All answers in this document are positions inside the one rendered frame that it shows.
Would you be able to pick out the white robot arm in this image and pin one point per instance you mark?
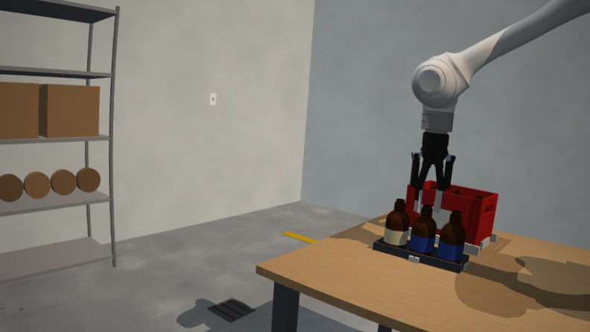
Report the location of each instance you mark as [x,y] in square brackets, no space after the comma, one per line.
[439,81]

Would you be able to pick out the red crate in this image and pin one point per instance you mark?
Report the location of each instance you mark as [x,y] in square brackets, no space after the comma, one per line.
[477,225]

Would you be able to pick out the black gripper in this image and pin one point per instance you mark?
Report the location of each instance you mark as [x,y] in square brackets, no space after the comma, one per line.
[434,151]

